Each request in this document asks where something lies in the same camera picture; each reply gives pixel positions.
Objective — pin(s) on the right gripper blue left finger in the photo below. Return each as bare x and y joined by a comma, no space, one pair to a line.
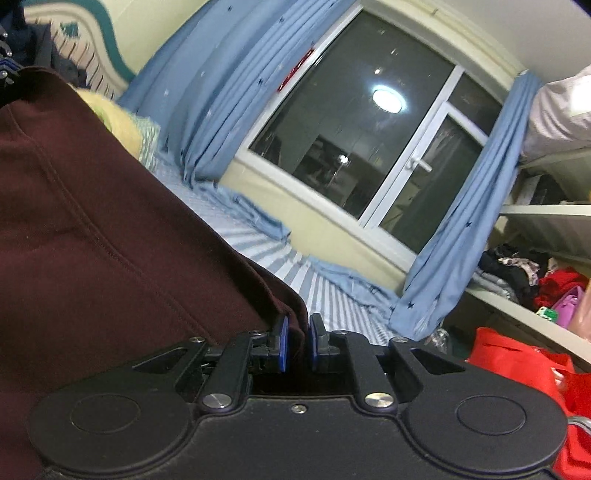
278,344

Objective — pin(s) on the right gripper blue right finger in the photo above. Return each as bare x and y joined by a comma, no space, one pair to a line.
319,342

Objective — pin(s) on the dark maroon garment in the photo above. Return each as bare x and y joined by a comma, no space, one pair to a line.
101,264

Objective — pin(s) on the dark clothes on shelf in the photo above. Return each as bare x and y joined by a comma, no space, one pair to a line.
520,269

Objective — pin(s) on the pile of dark clothes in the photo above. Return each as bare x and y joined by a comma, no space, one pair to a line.
30,63

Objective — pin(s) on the blue checked bed sheet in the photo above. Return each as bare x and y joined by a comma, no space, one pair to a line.
345,300

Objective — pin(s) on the right blue star curtain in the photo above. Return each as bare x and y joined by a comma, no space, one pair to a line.
446,264

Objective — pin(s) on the blue star curtain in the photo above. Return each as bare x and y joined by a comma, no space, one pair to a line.
210,81
446,264

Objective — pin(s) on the white framed window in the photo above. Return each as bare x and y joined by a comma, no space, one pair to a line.
366,130

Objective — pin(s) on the red garment on shelf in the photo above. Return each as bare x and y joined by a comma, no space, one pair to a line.
552,287

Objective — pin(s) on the red fabric tote bag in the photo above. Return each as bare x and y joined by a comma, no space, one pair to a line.
550,373

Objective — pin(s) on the yellow avocado print quilt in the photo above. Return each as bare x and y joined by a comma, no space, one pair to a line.
138,135

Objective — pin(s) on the pink purple bag on shelf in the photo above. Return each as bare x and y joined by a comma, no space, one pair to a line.
566,306

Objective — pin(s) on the left blue star curtain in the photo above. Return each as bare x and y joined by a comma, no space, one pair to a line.
210,81

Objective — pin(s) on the white wall shelf unit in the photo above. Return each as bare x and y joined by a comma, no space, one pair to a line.
561,230

